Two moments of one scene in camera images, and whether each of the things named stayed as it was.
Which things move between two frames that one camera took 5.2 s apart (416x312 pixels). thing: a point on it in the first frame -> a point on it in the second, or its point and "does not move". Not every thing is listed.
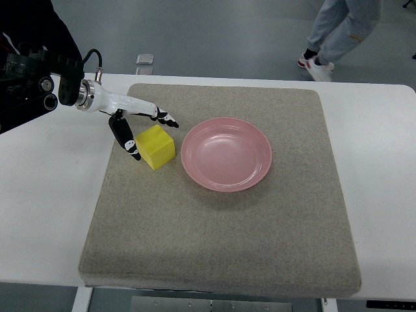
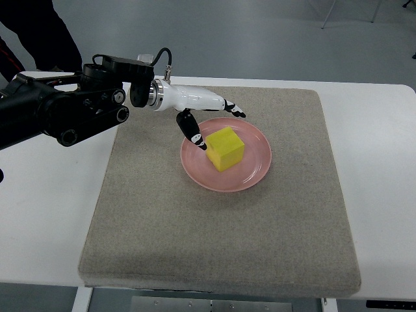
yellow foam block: [156, 146] -> [225, 149]
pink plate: [226, 155] does not move
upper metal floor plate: [145, 59] does not move
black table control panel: [391, 304] does not move
